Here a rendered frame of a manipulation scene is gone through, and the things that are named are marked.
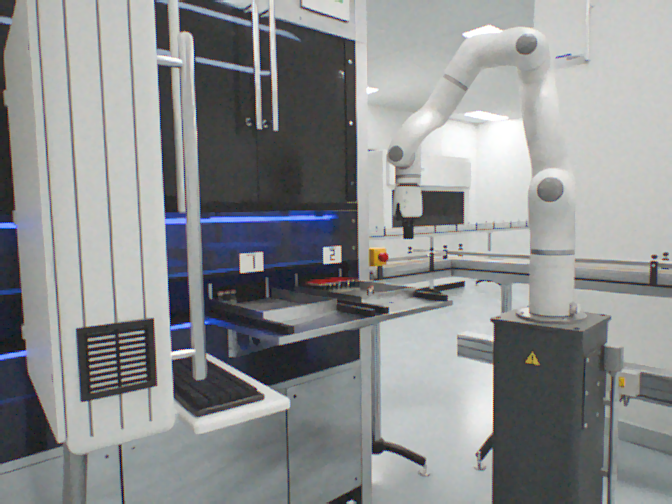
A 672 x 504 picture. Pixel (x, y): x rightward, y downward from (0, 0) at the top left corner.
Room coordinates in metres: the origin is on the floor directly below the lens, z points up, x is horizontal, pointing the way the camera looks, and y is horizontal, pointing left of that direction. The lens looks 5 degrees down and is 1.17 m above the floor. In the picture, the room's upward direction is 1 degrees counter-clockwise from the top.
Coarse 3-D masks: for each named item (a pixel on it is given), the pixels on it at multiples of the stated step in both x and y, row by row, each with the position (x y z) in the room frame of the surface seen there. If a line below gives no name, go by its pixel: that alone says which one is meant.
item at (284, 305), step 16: (272, 288) 1.73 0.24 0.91; (208, 304) 1.54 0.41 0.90; (224, 304) 1.46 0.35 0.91; (240, 304) 1.61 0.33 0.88; (256, 304) 1.60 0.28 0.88; (272, 304) 1.60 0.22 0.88; (288, 304) 1.59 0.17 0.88; (304, 304) 1.59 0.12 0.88; (320, 304) 1.44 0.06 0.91; (336, 304) 1.48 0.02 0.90; (272, 320) 1.33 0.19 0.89
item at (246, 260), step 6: (258, 252) 1.61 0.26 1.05; (240, 258) 1.56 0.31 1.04; (246, 258) 1.57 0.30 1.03; (252, 258) 1.59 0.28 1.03; (258, 258) 1.60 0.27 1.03; (240, 264) 1.56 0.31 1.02; (246, 264) 1.57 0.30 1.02; (252, 264) 1.59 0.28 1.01; (258, 264) 1.60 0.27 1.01; (240, 270) 1.56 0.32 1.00; (246, 270) 1.57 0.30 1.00; (252, 270) 1.59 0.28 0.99; (258, 270) 1.60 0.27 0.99
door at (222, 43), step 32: (160, 0) 1.43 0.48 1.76; (192, 0) 1.49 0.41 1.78; (160, 32) 1.42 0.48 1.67; (192, 32) 1.49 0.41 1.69; (224, 32) 1.56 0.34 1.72; (224, 64) 1.55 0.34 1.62; (160, 96) 1.42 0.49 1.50; (224, 96) 1.55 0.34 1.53; (160, 128) 1.41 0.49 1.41; (224, 128) 1.55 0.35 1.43; (224, 160) 1.54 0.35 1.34; (256, 160) 1.62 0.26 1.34; (224, 192) 1.54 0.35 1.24; (256, 192) 1.62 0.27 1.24
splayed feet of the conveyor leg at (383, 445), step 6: (372, 444) 2.17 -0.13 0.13; (378, 444) 2.16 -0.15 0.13; (384, 444) 2.18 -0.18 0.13; (390, 444) 2.18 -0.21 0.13; (396, 444) 2.18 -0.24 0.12; (372, 450) 2.17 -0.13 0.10; (378, 450) 2.16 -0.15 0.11; (384, 450) 2.18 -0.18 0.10; (390, 450) 2.17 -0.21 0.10; (396, 450) 2.16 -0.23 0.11; (402, 450) 2.16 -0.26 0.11; (408, 450) 2.16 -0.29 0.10; (402, 456) 2.16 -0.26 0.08; (408, 456) 2.15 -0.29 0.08; (414, 456) 2.15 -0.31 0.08; (420, 456) 2.15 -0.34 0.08; (414, 462) 2.15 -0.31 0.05; (420, 462) 2.14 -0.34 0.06; (420, 468) 2.17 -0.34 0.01; (426, 468) 2.17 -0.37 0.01; (420, 474) 2.13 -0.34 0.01; (426, 474) 2.13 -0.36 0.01
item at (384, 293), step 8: (360, 280) 1.89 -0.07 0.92; (296, 288) 1.76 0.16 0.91; (304, 288) 1.73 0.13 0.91; (360, 288) 1.89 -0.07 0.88; (376, 288) 1.82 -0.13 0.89; (384, 288) 1.80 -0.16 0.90; (392, 288) 1.77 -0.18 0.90; (400, 288) 1.74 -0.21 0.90; (408, 288) 1.67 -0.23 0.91; (336, 296) 1.60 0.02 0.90; (344, 296) 1.58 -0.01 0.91; (352, 296) 1.55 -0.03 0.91; (360, 296) 1.52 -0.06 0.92; (368, 296) 1.54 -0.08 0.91; (376, 296) 1.56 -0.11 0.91; (384, 296) 1.59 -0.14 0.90; (392, 296) 1.62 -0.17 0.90; (400, 296) 1.64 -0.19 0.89; (408, 296) 1.67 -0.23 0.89; (376, 304) 1.56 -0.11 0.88
